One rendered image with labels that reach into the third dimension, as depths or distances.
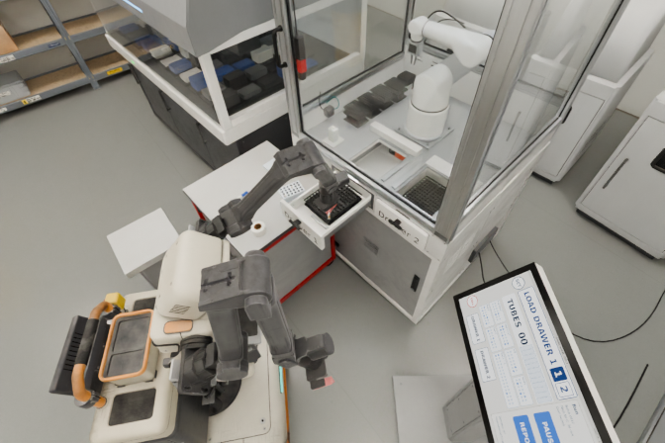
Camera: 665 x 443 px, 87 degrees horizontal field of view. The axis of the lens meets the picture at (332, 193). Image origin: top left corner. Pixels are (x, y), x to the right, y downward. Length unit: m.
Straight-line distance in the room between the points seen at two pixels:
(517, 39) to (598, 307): 2.15
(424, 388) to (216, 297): 1.72
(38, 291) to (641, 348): 3.82
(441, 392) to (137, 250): 1.73
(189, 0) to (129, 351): 1.42
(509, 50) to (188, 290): 0.98
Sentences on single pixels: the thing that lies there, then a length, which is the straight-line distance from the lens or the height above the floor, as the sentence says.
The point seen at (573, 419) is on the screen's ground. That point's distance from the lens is 1.19.
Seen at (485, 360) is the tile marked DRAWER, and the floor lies 1.01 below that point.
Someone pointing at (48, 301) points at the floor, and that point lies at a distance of 3.10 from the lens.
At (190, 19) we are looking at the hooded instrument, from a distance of 1.86.
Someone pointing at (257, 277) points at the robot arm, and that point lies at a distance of 0.65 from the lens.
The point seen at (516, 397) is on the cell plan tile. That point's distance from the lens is 1.25.
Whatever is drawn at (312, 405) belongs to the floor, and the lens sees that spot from 2.23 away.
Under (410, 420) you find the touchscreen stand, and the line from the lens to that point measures 2.20.
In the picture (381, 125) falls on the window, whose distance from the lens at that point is 1.41.
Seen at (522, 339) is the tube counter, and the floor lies 1.11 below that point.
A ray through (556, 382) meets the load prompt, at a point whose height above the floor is 1.15.
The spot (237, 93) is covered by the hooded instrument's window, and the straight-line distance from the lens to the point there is 2.13.
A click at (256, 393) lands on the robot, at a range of 1.99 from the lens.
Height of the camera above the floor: 2.19
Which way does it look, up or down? 49 degrees down
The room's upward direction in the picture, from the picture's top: 3 degrees counter-clockwise
